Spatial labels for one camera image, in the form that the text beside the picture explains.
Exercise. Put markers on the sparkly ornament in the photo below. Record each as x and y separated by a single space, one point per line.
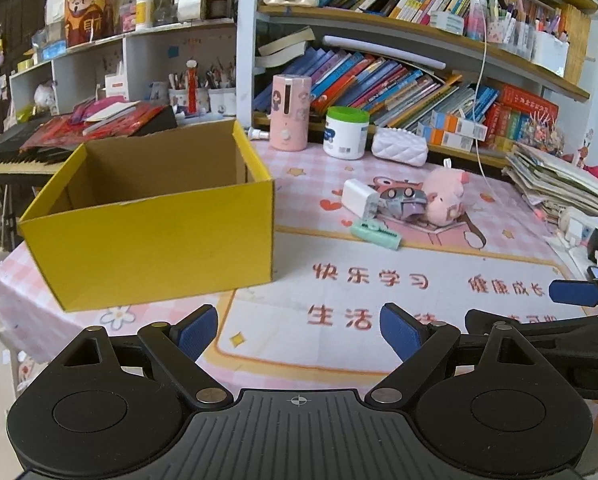
546 132

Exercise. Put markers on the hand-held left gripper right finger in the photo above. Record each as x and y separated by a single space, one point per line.
401 330

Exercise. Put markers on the red white small box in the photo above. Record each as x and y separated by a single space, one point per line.
116 87

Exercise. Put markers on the white rolled paper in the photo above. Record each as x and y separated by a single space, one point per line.
384 50

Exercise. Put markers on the fortune god figure box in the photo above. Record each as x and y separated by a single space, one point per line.
86 15

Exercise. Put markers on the dark wooden door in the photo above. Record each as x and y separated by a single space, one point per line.
9 20

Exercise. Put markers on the small clear bottle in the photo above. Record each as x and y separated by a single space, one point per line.
259 135

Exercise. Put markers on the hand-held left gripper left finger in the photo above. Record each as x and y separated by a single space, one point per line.
199 330

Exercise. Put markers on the row of leaning books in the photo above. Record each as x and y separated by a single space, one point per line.
379 87

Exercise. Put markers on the pile of red packets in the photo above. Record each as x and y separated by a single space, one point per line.
114 127

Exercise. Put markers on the mint green small tool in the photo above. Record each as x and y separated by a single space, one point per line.
374 235

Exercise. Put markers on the white bottle yellow label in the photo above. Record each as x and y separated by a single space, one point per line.
144 10

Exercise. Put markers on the wooden bookshelf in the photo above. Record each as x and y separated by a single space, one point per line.
379 22

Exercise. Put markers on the keyboard stand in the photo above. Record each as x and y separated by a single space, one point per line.
6 210

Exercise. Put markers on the orange white box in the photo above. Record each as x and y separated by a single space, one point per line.
444 137
461 125

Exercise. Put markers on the pink pig plush toy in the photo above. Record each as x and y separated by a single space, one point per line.
444 195

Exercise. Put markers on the pink cylindrical humidifier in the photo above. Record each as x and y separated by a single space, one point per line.
290 115

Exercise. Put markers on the black electronic keyboard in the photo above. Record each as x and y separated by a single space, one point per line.
9 157

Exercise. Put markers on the yellow cardboard box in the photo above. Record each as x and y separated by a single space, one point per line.
154 250

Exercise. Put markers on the stack of paper booklets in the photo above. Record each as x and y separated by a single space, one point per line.
554 180

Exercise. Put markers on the white quilted purse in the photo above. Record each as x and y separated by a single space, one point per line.
399 146

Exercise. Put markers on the white pen cup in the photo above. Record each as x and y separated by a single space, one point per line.
181 102
223 102

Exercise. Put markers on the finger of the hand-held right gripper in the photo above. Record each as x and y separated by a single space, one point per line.
559 330
571 292

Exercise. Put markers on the red white slim figure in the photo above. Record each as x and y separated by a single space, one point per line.
192 85

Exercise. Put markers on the pink blue spray bottle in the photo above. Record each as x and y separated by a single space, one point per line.
476 15

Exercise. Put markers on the white pen organizer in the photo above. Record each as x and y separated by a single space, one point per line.
544 52

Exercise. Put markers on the thick flat books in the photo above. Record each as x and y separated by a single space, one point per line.
284 47

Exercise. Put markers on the white jar green lid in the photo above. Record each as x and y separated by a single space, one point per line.
345 135

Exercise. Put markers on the white plush toy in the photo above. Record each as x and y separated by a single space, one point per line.
45 97

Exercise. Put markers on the set of red books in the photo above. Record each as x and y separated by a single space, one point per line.
519 110

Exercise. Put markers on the white charger block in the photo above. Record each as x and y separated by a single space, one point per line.
358 196

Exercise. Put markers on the white low shelf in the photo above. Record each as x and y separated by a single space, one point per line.
144 55

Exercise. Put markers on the white power strip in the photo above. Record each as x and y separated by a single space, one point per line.
579 225

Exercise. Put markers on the grey small toy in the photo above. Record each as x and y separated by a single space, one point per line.
404 205

